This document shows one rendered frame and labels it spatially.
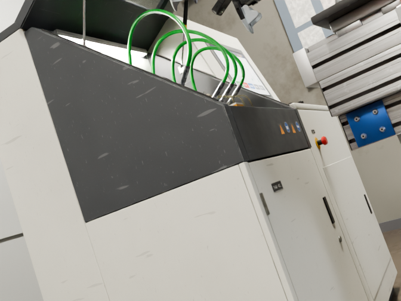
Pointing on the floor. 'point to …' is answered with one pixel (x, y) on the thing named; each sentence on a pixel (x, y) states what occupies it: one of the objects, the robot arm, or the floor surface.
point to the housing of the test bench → (42, 181)
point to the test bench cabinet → (196, 245)
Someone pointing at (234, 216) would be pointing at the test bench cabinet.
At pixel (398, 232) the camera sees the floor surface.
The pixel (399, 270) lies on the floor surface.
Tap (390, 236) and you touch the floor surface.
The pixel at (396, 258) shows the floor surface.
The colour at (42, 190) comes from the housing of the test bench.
